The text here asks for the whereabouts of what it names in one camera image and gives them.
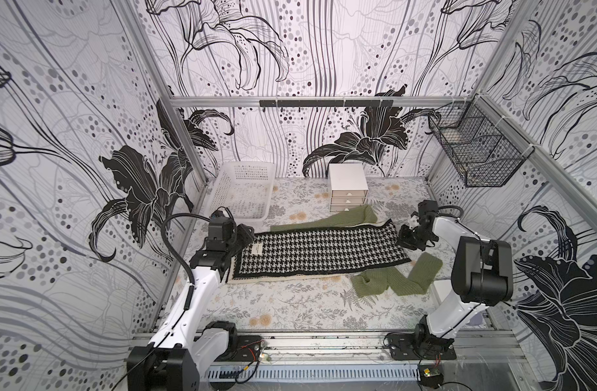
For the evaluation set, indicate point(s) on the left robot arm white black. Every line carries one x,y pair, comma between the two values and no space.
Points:
176,357

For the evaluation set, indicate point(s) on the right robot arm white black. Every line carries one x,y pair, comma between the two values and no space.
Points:
481,276

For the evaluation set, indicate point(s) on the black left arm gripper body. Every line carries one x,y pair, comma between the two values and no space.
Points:
238,239

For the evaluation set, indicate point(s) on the white plastic perforated basket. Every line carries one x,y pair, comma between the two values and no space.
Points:
245,187

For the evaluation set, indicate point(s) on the black hook rail on wall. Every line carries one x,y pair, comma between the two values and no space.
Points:
322,103

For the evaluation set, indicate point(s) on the black white patterned knit scarf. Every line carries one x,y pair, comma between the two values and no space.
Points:
316,252

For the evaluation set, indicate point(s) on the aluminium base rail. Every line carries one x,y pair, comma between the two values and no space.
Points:
303,348

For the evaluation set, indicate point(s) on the green knit scarf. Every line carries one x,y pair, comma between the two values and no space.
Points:
376,281

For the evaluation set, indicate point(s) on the white small drawer box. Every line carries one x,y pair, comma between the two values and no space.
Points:
348,186

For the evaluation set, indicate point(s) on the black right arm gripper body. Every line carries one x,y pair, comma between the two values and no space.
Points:
411,235

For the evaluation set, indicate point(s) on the white slotted cable duct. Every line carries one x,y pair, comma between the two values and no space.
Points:
313,373

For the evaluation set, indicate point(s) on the small black electronics box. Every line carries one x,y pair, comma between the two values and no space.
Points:
430,376

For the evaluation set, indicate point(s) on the black wire wall basket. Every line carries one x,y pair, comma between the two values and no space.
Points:
478,149

